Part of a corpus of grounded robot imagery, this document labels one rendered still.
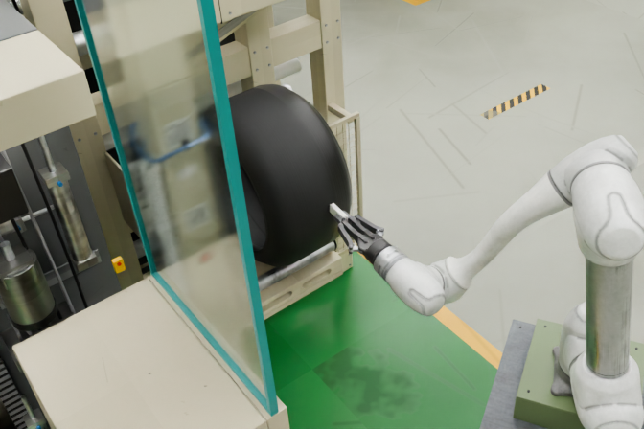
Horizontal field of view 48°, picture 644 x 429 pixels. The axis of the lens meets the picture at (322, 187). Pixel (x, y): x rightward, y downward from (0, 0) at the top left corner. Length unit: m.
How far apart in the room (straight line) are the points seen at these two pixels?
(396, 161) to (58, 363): 2.97
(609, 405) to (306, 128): 1.08
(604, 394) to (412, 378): 1.38
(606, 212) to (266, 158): 0.94
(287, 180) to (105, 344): 0.67
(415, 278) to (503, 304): 1.65
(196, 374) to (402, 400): 1.61
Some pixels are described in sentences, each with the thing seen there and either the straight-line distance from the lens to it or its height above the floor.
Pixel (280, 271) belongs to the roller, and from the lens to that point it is 2.35.
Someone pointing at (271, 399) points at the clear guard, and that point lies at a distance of 1.52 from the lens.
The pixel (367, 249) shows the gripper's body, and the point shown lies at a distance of 2.01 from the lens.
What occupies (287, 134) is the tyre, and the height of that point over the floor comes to 1.40.
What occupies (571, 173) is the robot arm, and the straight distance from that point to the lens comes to 1.71.
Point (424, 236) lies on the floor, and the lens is 3.85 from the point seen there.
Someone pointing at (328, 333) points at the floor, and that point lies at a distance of 3.38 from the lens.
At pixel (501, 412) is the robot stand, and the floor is 0.65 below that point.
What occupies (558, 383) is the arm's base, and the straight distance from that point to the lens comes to 2.27.
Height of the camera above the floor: 2.53
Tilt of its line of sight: 37 degrees down
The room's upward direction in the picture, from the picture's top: 4 degrees counter-clockwise
